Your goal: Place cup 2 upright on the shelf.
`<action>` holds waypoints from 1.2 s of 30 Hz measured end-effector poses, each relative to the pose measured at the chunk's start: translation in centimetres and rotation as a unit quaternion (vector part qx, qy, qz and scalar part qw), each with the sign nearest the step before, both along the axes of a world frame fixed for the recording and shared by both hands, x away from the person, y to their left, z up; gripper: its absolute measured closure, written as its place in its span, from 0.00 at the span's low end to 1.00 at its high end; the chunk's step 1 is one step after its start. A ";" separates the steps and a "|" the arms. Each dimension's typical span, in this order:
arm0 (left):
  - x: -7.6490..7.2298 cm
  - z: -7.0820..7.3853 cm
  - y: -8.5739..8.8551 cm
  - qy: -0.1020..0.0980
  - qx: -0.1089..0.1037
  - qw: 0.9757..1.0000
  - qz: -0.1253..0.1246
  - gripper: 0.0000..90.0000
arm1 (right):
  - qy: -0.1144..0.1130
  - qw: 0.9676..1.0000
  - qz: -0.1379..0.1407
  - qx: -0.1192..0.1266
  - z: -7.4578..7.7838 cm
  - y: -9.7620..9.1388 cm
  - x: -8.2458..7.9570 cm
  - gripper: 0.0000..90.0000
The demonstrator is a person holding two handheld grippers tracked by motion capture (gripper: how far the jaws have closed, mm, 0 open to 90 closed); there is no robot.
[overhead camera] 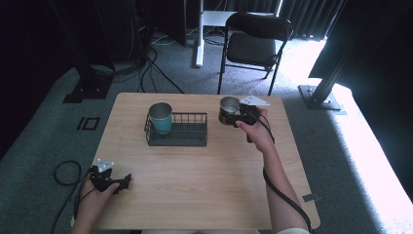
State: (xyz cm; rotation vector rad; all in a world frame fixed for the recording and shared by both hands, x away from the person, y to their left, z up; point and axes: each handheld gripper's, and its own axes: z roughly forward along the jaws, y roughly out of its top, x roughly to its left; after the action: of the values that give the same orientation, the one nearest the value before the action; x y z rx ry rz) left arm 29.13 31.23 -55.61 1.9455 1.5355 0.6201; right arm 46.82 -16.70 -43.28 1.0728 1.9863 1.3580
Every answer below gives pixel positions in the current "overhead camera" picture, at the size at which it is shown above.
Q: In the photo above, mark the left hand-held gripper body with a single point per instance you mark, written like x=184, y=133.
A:
x=100, y=178

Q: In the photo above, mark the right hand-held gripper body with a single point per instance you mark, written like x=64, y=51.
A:
x=248, y=113

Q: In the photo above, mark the brown metal cup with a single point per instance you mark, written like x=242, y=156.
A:
x=229, y=104

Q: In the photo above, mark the teal metal cup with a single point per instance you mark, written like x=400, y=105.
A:
x=161, y=122

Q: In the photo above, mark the person's right hand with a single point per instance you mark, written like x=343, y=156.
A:
x=259, y=133

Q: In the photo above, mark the person's left hand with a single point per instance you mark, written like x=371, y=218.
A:
x=92, y=203

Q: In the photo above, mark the black folding chair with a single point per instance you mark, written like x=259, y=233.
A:
x=251, y=48

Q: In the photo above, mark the black slanted stand with base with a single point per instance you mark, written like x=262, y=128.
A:
x=319, y=97

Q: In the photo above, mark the black stand with flat base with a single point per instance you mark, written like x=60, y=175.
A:
x=87, y=87

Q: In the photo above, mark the grey tape piece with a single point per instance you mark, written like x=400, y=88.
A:
x=311, y=197

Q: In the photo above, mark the dark curtain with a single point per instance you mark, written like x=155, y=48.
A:
x=305, y=16

